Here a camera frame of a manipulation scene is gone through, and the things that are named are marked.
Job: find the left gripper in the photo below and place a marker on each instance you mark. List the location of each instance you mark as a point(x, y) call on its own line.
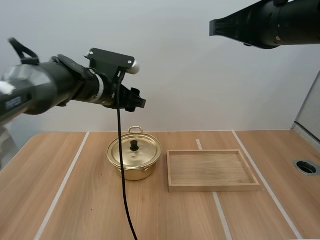
point(108, 92)

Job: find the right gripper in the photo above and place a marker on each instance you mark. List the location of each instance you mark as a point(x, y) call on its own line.
point(262, 25)

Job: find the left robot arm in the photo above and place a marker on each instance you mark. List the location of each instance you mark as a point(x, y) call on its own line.
point(50, 85)

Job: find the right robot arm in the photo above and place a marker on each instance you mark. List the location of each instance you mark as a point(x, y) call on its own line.
point(300, 22)

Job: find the gold lid with black knob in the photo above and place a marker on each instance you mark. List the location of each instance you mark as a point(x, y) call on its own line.
point(145, 152)

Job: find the shallow wooden tray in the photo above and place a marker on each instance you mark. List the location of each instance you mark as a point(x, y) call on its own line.
point(210, 170)

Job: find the grey partition panel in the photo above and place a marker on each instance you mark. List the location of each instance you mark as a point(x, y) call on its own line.
point(308, 110)

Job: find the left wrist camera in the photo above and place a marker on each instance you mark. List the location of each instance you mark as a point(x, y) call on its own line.
point(110, 60)

